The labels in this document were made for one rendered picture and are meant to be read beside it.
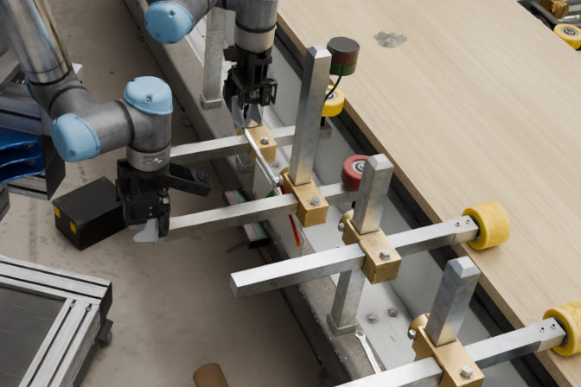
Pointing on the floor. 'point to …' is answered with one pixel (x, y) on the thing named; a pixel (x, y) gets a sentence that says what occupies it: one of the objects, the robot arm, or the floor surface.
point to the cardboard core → (209, 376)
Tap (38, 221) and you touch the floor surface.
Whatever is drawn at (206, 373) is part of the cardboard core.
